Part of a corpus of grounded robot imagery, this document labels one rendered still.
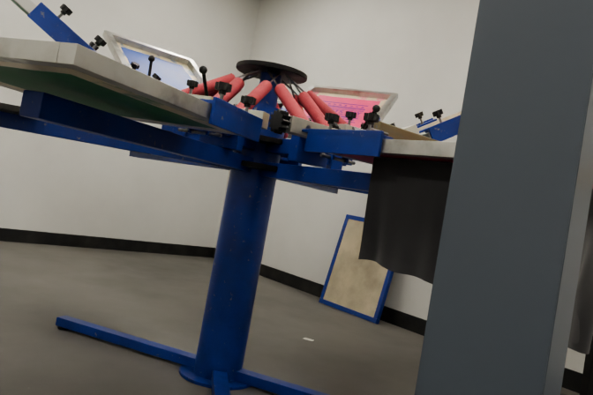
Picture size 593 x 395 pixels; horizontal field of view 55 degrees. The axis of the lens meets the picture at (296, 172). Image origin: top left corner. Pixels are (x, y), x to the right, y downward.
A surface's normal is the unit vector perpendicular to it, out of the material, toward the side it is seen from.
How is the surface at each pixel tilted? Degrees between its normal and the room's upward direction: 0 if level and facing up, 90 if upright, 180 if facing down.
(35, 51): 90
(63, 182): 90
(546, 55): 90
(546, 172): 90
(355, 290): 79
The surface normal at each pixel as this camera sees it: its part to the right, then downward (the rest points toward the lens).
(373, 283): -0.70, -0.35
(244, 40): 0.63, 0.07
